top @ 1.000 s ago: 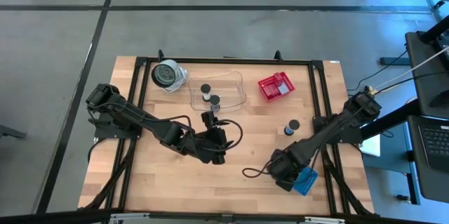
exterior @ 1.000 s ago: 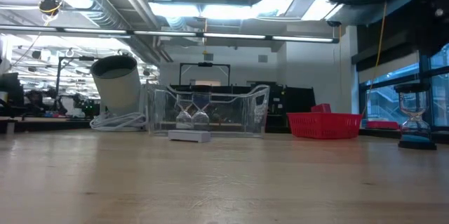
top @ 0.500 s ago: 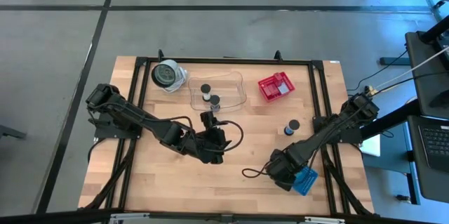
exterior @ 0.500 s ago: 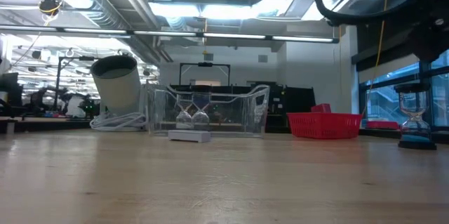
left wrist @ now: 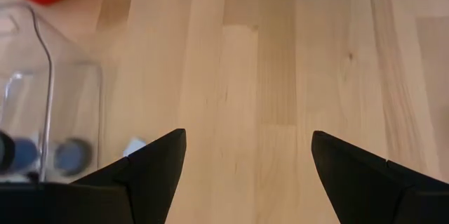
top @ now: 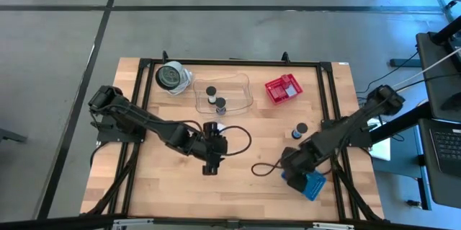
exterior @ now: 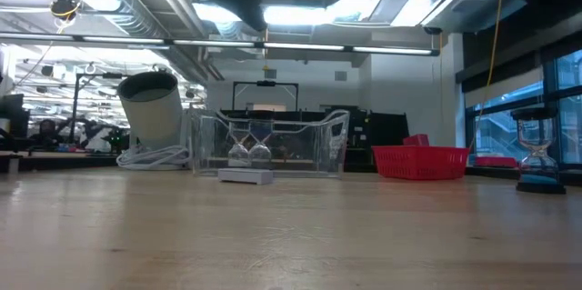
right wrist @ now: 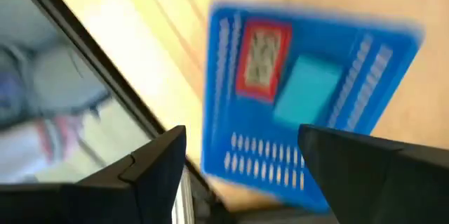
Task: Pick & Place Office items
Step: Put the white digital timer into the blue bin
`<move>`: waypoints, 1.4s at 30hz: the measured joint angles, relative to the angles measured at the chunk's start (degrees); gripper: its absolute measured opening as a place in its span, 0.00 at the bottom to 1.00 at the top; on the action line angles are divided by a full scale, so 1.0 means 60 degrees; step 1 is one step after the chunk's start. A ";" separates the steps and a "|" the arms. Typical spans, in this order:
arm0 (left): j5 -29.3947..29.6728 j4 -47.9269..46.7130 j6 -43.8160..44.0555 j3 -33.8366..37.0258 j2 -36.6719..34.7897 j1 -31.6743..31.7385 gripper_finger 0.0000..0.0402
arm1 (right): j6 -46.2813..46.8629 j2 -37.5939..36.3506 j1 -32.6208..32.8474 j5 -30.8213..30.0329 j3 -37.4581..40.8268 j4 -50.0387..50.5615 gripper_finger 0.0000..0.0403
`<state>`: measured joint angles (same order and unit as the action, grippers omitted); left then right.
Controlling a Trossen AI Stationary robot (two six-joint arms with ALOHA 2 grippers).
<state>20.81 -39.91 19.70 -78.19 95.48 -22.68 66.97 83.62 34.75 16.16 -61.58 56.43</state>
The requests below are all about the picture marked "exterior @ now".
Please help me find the long ceiling light strip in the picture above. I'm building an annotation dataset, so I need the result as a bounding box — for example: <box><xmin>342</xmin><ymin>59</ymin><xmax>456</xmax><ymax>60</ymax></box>
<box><xmin>0</xmin><ymin>32</ymin><xmax>440</xmax><ymax>57</ymax></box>

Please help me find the yellow hanging cable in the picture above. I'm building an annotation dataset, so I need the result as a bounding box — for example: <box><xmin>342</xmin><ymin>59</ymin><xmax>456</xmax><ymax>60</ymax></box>
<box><xmin>467</xmin><ymin>0</ymin><xmax>504</xmax><ymax>150</ymax></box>

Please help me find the black hourglass white sand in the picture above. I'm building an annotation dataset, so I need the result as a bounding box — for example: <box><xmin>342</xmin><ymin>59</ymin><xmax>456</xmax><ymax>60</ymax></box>
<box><xmin>226</xmin><ymin>119</ymin><xmax>251</xmax><ymax>168</ymax></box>

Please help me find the black hourglass blue sand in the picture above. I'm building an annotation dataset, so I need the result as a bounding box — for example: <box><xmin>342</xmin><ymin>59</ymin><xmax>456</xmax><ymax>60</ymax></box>
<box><xmin>509</xmin><ymin>106</ymin><xmax>567</xmax><ymax>195</ymax></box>
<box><xmin>248</xmin><ymin>119</ymin><xmax>273</xmax><ymax>168</ymax></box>

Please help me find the white coiled cable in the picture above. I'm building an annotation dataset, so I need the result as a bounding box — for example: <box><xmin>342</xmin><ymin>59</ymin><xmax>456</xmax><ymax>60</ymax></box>
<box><xmin>115</xmin><ymin>144</ymin><xmax>192</xmax><ymax>172</ymax></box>

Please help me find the black background monitor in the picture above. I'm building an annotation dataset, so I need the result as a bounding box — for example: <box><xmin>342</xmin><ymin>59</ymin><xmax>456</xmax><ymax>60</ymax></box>
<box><xmin>0</xmin><ymin>93</ymin><xmax>26</xmax><ymax>139</ymax></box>

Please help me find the white cylindrical device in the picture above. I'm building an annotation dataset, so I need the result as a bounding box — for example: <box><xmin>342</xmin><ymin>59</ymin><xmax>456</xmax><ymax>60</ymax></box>
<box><xmin>116</xmin><ymin>70</ymin><xmax>186</xmax><ymax>151</ymax></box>

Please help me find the red plastic basket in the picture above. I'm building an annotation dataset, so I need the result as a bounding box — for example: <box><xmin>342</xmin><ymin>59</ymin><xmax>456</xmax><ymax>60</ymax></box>
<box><xmin>371</xmin><ymin>145</ymin><xmax>470</xmax><ymax>181</ymax></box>

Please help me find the person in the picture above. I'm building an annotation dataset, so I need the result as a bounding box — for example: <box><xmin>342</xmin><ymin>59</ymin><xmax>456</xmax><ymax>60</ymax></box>
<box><xmin>27</xmin><ymin>118</ymin><xmax>65</xmax><ymax>150</ymax></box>

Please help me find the red plug charger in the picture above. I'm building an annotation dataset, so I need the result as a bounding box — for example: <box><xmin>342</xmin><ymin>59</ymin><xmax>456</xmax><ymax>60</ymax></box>
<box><xmin>402</xmin><ymin>133</ymin><xmax>431</xmax><ymax>147</ymax></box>

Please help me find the red background tray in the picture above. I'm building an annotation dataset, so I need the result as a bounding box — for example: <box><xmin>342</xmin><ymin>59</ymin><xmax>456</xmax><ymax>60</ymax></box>
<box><xmin>474</xmin><ymin>155</ymin><xmax>519</xmax><ymax>169</ymax></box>

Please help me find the white flat box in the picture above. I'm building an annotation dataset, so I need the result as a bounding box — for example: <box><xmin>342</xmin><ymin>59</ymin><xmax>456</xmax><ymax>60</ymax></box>
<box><xmin>216</xmin><ymin>167</ymin><xmax>276</xmax><ymax>186</ymax></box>

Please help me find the yellow cable reel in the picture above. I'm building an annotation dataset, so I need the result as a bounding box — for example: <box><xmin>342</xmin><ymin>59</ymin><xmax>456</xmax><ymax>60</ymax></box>
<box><xmin>49</xmin><ymin>0</ymin><xmax>83</xmax><ymax>23</ymax></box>

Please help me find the black background gantry frame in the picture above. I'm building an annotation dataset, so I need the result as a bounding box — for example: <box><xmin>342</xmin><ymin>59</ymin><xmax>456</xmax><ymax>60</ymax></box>
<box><xmin>231</xmin><ymin>79</ymin><xmax>300</xmax><ymax>112</ymax></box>

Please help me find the clear plastic bin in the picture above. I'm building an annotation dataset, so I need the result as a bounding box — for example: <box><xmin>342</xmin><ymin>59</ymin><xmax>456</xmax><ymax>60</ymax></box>
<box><xmin>188</xmin><ymin>107</ymin><xmax>351</xmax><ymax>179</ymax></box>

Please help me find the black background cabinet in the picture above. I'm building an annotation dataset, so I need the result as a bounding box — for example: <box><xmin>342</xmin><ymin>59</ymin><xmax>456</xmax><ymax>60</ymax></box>
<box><xmin>349</xmin><ymin>106</ymin><xmax>410</xmax><ymax>174</ymax></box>

